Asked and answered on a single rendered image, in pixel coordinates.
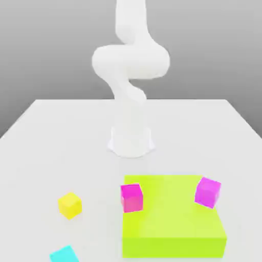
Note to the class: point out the small purple cube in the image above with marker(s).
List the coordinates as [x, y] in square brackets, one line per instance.
[207, 192]

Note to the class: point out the small cyan cube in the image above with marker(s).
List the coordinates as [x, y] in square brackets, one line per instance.
[63, 254]

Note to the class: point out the large lime green box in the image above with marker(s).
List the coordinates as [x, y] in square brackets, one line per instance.
[172, 225]

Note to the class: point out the small yellow cube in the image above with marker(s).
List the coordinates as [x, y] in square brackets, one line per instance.
[70, 205]

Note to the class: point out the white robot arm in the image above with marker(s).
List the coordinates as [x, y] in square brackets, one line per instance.
[131, 61]

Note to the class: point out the small pink cube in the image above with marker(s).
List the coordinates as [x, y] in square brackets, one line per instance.
[131, 197]

